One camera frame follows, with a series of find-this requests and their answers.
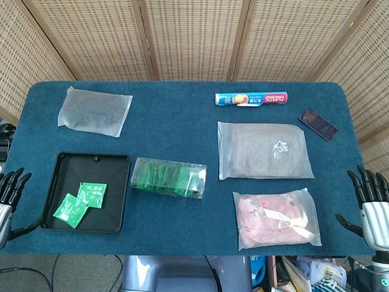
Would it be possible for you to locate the black equipment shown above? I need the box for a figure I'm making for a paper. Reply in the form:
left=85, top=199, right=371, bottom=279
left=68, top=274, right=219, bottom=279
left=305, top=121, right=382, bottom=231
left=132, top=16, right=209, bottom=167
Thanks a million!
left=0, top=123, right=15, bottom=162

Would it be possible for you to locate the blue floor cable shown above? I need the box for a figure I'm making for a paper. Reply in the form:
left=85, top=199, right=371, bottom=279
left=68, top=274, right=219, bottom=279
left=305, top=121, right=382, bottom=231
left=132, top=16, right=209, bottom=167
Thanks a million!
left=50, top=255, right=62, bottom=292

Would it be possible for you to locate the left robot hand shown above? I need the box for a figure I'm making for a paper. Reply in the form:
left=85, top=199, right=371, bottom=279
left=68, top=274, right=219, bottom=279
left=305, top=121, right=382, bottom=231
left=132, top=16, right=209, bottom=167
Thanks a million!
left=0, top=167, right=43, bottom=249

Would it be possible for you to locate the white plastic bag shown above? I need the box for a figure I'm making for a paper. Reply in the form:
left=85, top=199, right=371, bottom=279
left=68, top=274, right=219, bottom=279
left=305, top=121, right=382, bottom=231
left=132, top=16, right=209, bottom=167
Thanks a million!
left=297, top=257, right=348, bottom=287

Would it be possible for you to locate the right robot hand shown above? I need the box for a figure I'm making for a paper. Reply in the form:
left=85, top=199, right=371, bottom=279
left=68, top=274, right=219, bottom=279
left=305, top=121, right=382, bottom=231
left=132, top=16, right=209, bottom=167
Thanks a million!
left=335, top=165, right=389, bottom=252

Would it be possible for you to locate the black plastic tray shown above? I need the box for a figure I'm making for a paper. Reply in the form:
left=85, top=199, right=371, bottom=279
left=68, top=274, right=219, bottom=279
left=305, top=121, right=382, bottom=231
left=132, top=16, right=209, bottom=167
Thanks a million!
left=39, top=151, right=132, bottom=234

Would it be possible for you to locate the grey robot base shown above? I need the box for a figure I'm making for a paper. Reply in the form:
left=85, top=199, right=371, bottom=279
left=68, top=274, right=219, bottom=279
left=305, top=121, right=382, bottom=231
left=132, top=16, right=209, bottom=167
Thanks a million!
left=121, top=255, right=253, bottom=292

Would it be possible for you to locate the woven folding screen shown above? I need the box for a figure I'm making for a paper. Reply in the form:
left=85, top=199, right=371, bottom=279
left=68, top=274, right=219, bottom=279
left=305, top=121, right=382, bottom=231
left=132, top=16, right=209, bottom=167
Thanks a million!
left=0, top=0, right=389, bottom=180

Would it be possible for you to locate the black floor cable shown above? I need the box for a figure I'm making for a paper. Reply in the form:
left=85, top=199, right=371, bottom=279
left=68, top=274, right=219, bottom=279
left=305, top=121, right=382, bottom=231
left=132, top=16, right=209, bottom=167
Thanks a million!
left=0, top=266, right=53, bottom=292

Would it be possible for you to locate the transparent plastic box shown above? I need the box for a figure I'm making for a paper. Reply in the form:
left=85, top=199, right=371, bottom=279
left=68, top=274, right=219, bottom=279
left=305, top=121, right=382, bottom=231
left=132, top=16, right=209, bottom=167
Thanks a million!
left=130, top=156, right=208, bottom=200

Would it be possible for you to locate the frosted bag with grey cloth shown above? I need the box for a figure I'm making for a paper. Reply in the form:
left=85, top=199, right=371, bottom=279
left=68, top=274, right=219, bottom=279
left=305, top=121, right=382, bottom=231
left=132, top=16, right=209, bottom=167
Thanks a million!
left=216, top=121, right=315, bottom=181

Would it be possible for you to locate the blue table cloth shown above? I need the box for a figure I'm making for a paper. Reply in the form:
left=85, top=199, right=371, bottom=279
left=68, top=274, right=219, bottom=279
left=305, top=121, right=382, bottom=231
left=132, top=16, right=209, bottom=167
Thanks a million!
left=0, top=80, right=385, bottom=256

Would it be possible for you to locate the frosted bag with dark contents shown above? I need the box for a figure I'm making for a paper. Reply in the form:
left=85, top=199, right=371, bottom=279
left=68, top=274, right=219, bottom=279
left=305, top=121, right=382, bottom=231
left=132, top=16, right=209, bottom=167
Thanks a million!
left=57, top=86, right=134, bottom=138

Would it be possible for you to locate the plastic food wrap box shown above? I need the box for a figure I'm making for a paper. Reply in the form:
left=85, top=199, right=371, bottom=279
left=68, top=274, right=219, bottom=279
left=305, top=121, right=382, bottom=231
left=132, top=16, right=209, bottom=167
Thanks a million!
left=215, top=92, right=290, bottom=109

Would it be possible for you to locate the dark smartphone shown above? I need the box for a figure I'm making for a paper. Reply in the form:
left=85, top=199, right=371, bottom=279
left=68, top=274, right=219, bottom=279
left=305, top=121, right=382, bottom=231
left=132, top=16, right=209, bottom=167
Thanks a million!
left=298, top=107, right=339, bottom=142

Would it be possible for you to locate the frosted bag with pink cloth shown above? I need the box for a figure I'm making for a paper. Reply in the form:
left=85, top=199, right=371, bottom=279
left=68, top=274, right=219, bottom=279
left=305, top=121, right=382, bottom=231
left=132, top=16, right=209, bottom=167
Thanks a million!
left=232, top=187, right=322, bottom=251

